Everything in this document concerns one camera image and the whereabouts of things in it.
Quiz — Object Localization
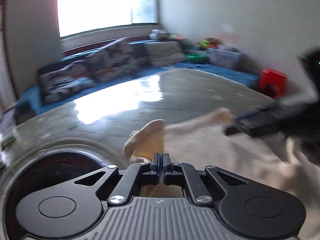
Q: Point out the clear plastic storage box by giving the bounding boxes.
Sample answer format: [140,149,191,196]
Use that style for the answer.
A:
[207,48,244,70]

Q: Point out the brown plush toys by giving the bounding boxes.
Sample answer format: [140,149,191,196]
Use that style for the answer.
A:
[197,37,221,49]

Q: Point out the flat butterfly pillow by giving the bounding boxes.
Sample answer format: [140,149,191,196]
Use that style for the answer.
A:
[39,60,97,105]

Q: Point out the black induction cooktop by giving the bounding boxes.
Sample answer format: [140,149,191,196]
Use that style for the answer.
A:
[4,152,103,239]

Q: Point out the panda plush toy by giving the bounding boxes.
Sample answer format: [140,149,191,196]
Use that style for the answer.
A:
[149,29,168,40]

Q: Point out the grey cushion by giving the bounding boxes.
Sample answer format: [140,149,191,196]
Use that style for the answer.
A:
[145,41,187,67]

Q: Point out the upright butterfly pillow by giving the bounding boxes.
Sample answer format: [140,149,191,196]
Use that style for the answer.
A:
[84,37,149,82]

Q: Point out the green plastic bowl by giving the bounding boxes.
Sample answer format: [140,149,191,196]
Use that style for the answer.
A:
[186,53,207,64]

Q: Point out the cream beige garment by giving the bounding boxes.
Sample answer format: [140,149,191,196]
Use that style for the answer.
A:
[123,108,319,239]

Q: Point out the blue corner sofa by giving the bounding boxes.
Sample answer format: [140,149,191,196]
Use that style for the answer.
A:
[15,37,259,123]

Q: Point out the red plastic stool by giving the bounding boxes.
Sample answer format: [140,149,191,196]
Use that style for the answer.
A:
[258,68,287,99]

